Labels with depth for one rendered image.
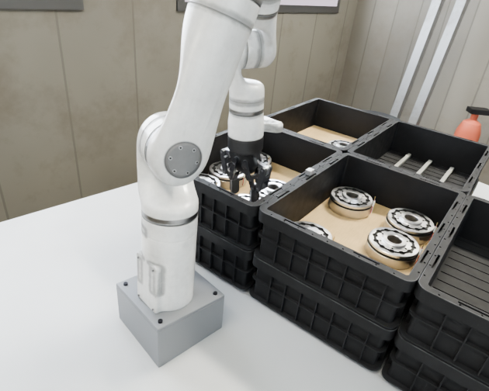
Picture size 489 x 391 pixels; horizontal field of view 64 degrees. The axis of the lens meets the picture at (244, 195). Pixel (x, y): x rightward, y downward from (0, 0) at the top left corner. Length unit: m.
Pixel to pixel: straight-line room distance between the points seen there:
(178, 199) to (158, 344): 0.25
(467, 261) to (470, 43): 2.64
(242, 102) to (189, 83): 0.25
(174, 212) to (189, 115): 0.16
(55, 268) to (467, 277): 0.88
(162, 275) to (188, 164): 0.21
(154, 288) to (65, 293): 0.29
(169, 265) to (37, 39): 1.70
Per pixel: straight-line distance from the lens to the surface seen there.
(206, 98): 0.54
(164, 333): 0.70
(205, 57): 0.53
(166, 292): 0.69
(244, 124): 0.78
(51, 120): 2.30
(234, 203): 0.76
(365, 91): 3.83
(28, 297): 0.93
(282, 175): 1.09
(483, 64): 3.42
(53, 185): 2.44
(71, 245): 1.04
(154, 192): 0.62
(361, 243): 0.88
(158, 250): 0.64
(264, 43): 0.75
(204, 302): 0.73
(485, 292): 0.89
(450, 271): 0.90
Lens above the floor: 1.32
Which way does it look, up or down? 30 degrees down
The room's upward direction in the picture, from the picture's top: 6 degrees clockwise
